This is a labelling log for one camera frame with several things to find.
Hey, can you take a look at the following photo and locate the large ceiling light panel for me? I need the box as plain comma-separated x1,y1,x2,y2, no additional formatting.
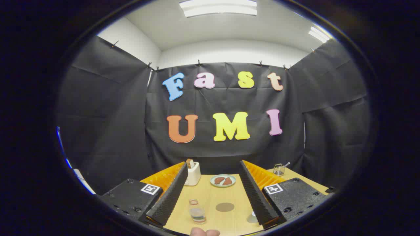
179,0,258,18

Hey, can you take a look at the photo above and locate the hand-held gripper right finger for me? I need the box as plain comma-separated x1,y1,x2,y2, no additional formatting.
239,159,330,228

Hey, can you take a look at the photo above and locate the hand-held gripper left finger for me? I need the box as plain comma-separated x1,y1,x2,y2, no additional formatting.
98,161,189,228

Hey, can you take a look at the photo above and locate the white side desk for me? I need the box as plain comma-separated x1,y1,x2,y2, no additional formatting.
73,168,96,194

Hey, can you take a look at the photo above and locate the pale green plate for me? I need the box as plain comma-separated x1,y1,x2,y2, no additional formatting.
210,174,236,188

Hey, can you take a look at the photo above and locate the small ceiling light panel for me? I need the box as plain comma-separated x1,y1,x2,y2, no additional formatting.
308,26,330,44

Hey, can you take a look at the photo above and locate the black backdrop cloth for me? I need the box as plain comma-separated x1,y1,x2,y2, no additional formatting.
56,34,371,197

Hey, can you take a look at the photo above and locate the white toaster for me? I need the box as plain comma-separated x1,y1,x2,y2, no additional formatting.
184,162,201,187

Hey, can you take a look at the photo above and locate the wooden table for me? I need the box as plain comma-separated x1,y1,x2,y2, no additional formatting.
163,168,329,236

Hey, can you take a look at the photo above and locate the clear plastic juice bottle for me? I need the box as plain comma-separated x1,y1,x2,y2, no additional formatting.
189,199,206,224

